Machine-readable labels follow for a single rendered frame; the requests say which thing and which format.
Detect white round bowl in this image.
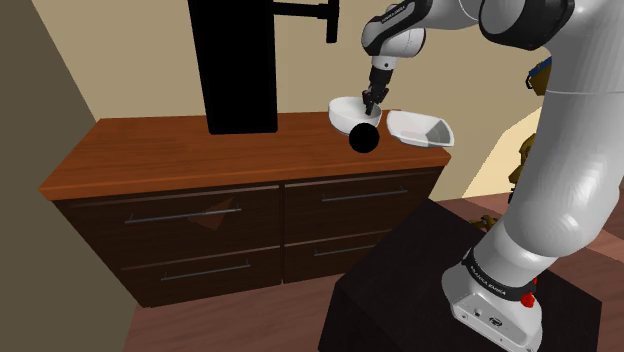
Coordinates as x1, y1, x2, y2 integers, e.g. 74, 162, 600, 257
327, 95, 383, 137

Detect black ball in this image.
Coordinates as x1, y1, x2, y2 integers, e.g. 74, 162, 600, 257
348, 122, 381, 154

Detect white angular dish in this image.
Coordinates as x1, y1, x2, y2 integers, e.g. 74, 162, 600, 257
386, 109, 456, 149

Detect brown wooden chest of drawers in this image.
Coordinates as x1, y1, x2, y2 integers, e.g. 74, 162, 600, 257
38, 110, 452, 309

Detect dark robot stand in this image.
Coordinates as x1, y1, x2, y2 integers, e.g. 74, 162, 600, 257
317, 197, 604, 352

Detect black flat panel with bracket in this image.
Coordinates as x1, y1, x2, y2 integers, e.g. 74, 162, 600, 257
187, 0, 340, 136

